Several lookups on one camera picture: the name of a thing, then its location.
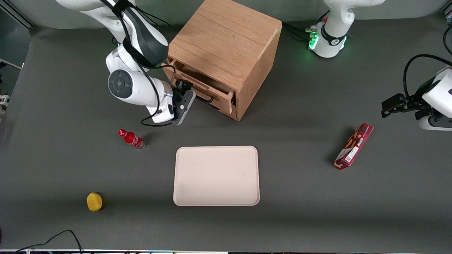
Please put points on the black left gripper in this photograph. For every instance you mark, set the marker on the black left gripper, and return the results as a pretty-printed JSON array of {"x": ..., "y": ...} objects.
[{"x": 412, "y": 103}]

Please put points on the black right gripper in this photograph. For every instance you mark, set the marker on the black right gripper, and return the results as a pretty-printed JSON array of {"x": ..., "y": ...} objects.
[{"x": 179, "y": 92}]

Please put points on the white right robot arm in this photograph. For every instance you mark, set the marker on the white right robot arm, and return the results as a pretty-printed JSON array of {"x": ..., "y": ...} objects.
[{"x": 134, "y": 84}]

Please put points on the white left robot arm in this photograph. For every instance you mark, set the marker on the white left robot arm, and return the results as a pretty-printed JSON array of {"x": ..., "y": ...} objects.
[{"x": 335, "y": 21}]

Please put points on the wooden drawer cabinet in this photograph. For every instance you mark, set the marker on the wooden drawer cabinet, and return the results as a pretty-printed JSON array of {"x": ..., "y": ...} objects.
[{"x": 226, "y": 38}]

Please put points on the red snack box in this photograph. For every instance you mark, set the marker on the red snack box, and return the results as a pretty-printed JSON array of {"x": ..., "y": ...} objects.
[{"x": 354, "y": 146}]

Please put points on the red cola bottle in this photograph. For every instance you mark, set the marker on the red cola bottle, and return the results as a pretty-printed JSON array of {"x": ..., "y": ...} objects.
[{"x": 132, "y": 139}]

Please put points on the beige rectangular tray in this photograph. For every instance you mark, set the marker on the beige rectangular tray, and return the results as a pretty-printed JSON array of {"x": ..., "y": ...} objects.
[{"x": 216, "y": 176}]

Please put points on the yellow round fruit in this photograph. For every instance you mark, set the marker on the yellow round fruit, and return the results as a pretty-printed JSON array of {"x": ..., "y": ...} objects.
[{"x": 94, "y": 201}]

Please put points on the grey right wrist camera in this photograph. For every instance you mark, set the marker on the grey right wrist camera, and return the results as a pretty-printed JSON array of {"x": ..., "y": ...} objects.
[{"x": 185, "y": 106}]

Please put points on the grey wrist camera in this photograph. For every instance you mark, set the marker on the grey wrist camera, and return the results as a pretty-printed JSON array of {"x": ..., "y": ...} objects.
[
  {"x": 438, "y": 123},
  {"x": 185, "y": 106}
]

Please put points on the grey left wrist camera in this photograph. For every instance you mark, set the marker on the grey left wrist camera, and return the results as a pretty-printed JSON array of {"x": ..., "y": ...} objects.
[{"x": 438, "y": 123}]

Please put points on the aluminium frame profile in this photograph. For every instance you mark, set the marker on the aluminium frame profile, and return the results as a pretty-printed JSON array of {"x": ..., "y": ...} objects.
[{"x": 17, "y": 12}]

